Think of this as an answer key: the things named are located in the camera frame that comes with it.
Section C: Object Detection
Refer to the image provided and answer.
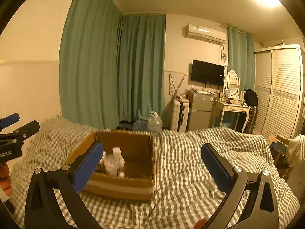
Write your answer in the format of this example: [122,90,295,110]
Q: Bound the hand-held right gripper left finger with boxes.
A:
[24,141,104,229]

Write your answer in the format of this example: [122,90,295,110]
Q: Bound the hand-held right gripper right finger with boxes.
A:
[201,143,279,229]

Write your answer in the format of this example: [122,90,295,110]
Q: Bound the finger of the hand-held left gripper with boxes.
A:
[12,120,40,142]
[0,113,20,133]

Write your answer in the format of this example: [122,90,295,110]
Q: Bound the clear plastic bottle blue label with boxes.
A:
[105,154,121,176]

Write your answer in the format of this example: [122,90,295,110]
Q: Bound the white small bottle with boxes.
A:
[112,147,125,169]

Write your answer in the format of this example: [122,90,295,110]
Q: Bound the brown cardboard box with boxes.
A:
[66,129,158,202]

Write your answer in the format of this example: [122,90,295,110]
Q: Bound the person's left hand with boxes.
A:
[0,163,13,202]

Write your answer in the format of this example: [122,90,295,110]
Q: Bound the person's right hand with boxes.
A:
[194,218,208,229]

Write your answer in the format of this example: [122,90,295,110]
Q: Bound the grey checked blanket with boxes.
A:
[10,113,299,229]

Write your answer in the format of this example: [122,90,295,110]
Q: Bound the black bag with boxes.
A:
[118,121,134,131]

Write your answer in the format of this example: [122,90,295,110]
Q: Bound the silver mini fridge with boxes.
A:
[187,89,214,132]

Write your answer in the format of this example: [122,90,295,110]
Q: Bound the white suitcase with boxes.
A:
[171,99,190,132]

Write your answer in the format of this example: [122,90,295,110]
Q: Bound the white dressing table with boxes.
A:
[212,99,250,133]

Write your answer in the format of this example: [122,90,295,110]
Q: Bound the blue box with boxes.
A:
[270,141,287,153]

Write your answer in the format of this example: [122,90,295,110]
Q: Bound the blue plastic bag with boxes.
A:
[132,119,149,131]

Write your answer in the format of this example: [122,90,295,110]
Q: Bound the wooden chair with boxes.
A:
[269,134,296,179]

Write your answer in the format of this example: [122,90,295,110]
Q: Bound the clear water jug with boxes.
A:
[147,111,163,132]

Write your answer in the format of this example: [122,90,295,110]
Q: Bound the black backpack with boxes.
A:
[244,89,259,106]

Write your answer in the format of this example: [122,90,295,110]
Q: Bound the white cloth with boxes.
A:
[286,134,305,168]

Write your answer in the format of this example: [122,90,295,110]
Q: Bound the long broom sticks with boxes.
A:
[167,74,187,111]

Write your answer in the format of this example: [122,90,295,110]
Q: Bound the wide green curtain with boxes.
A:
[59,0,123,130]

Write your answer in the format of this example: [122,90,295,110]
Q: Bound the oval white vanity mirror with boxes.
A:
[224,70,240,96]

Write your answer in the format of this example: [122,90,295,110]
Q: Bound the black flat television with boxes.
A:
[191,60,225,85]

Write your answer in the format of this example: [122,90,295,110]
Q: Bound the white louvered wardrobe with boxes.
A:
[253,44,303,139]

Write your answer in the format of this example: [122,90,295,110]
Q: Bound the narrow green curtain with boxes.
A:
[226,26,255,91]

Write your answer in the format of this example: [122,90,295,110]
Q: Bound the white air conditioner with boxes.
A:
[183,23,226,44]

